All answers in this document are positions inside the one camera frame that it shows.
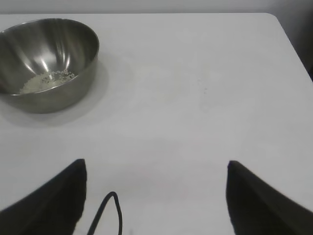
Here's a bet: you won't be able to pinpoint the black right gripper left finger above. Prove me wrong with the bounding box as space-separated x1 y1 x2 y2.
0 158 88 235

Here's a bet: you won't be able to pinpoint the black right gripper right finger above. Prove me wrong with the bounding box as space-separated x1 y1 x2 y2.
226 160 313 235

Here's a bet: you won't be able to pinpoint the white rice grains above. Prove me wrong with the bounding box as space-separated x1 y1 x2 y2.
19 70 75 95

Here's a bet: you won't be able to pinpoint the stainless steel mixing bowl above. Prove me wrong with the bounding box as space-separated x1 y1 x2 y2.
0 18 100 115

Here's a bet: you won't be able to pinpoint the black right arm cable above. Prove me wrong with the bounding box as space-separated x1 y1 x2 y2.
87 191 123 235

